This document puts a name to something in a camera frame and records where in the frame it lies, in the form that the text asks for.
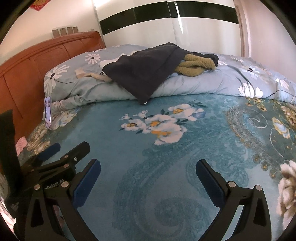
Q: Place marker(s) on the black and grey fleece jacket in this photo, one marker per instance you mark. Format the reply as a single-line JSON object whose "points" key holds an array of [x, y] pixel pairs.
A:
{"points": [[143, 71]]}

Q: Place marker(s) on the teal floral blanket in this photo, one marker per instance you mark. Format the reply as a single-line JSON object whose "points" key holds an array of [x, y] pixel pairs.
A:
{"points": [[138, 185]]}

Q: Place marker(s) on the pinkish door frame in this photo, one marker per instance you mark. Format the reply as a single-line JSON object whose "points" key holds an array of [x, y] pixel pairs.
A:
{"points": [[241, 27]]}

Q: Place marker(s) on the light blue floral quilt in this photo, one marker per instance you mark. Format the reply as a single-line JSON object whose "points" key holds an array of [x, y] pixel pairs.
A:
{"points": [[196, 85]]}

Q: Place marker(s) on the orange wooden headboard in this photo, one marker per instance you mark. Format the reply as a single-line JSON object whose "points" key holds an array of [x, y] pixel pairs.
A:
{"points": [[27, 69]]}

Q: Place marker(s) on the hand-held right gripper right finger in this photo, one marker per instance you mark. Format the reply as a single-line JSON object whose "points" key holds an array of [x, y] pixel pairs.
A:
{"points": [[209, 183]]}

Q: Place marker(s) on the white garment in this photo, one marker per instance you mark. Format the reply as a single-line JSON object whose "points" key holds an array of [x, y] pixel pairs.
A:
{"points": [[108, 62]]}

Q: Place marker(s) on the white wardrobe with black stripe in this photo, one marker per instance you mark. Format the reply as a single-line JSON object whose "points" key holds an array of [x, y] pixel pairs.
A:
{"points": [[196, 34]]}

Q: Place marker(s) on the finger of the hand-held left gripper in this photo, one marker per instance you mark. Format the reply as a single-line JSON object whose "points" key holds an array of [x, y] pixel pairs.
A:
{"points": [[77, 151], [49, 150]]}

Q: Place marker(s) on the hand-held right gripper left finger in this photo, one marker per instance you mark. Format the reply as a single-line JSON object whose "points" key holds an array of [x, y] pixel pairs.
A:
{"points": [[86, 183]]}

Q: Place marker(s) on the olive green knit sweater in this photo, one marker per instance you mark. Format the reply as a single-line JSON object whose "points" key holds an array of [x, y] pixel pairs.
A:
{"points": [[194, 67]]}

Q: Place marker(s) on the pink cloth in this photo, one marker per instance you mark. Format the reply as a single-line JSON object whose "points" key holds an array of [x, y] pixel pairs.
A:
{"points": [[21, 143]]}

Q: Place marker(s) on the grey wall switch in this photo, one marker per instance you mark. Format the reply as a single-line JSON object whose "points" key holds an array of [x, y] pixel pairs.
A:
{"points": [[75, 29], [62, 31], [69, 30], [55, 33]]}

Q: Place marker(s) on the smartphone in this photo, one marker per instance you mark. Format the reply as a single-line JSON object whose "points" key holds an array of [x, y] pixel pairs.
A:
{"points": [[47, 111]]}

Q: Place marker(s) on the red wall decoration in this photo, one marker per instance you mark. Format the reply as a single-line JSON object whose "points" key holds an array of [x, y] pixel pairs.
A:
{"points": [[38, 5]]}

